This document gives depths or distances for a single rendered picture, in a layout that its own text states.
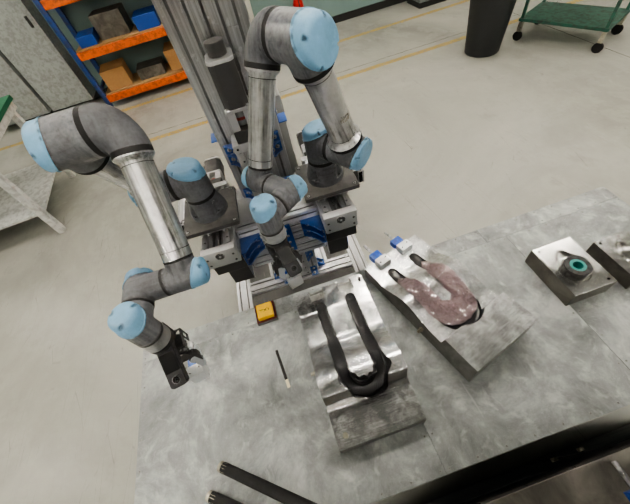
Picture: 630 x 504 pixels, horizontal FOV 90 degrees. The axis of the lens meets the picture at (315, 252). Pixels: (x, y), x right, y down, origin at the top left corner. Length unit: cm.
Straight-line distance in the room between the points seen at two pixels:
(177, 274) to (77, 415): 186
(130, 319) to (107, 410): 170
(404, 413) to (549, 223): 97
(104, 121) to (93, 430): 198
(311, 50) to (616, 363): 121
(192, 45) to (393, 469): 137
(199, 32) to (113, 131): 48
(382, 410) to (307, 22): 100
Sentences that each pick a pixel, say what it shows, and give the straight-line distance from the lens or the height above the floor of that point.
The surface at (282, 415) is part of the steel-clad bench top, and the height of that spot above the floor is 80.
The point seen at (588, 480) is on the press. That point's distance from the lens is 121.
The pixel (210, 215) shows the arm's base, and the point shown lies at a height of 107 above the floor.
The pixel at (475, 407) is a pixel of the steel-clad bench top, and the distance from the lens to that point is 113.
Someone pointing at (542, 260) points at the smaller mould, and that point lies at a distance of 135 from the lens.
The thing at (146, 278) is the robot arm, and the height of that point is 128.
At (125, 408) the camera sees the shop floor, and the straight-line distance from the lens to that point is 242.
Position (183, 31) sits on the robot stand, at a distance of 120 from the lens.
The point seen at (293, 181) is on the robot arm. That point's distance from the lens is 95.
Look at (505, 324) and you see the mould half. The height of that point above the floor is 91.
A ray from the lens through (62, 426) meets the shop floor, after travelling 267.
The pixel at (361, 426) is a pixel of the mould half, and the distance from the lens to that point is 103.
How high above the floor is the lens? 188
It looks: 52 degrees down
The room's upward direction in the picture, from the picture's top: 15 degrees counter-clockwise
